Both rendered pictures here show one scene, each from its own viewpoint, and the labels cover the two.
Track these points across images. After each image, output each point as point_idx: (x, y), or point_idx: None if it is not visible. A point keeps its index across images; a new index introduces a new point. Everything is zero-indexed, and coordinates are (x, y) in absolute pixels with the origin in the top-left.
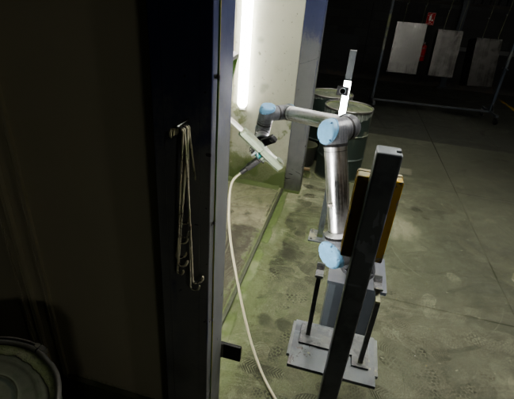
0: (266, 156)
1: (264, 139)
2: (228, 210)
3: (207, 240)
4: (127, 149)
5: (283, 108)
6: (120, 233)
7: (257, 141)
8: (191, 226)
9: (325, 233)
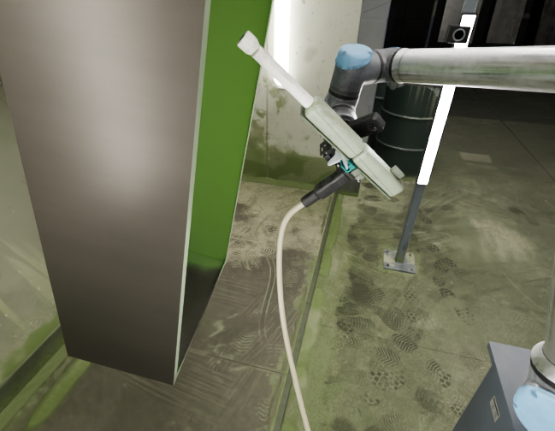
0: (368, 167)
1: (352, 126)
2: (279, 277)
3: None
4: None
5: (386, 54)
6: None
7: (347, 131)
8: None
9: (538, 365)
